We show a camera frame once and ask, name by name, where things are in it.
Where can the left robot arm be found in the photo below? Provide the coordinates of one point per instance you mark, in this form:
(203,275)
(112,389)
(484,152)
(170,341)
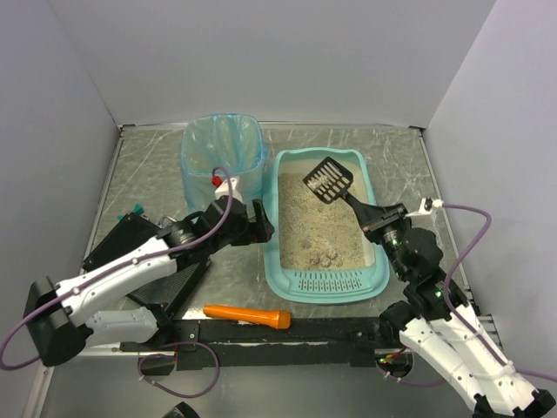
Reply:
(66,317)

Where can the black ribbed case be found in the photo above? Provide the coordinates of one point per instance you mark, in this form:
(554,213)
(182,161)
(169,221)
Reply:
(171,293)

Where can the litter clump ball middle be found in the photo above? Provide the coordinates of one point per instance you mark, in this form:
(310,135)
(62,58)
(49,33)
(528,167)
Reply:
(332,254)

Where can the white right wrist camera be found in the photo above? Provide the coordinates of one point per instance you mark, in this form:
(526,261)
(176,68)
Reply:
(426,208)

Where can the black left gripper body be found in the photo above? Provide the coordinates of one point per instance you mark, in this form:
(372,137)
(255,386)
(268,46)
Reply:
(255,220)

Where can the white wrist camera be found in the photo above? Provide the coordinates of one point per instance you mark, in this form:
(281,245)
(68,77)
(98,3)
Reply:
(426,208)
(227,187)

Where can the orange toy microphone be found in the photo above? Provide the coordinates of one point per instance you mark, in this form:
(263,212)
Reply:
(276,319)

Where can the grey litter clump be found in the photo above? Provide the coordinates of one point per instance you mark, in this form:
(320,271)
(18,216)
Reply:
(306,243)

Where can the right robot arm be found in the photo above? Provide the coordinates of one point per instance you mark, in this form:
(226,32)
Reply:
(438,323)

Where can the aluminium frame rail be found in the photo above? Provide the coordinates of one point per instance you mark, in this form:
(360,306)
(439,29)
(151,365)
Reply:
(486,320)

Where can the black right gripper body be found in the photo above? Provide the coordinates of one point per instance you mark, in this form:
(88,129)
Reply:
(382,219)

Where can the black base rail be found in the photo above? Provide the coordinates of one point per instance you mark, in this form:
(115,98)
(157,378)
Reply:
(357,342)

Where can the black litter scoop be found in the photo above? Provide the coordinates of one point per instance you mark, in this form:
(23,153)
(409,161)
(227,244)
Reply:
(341,180)

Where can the litter clump ball front right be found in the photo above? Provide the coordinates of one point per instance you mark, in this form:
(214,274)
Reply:
(325,261)

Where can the light blue litter box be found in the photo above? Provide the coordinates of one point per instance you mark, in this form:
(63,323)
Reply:
(361,271)

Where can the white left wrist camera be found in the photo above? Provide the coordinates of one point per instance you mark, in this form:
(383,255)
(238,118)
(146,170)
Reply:
(227,187)

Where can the trash bin with blue bag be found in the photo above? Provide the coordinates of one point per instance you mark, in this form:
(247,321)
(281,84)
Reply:
(232,141)

